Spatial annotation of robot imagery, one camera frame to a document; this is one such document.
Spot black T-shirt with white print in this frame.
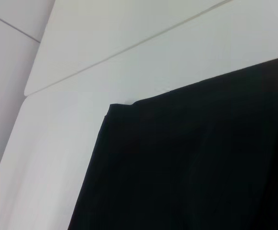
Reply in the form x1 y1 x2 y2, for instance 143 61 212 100
67 54 278 230

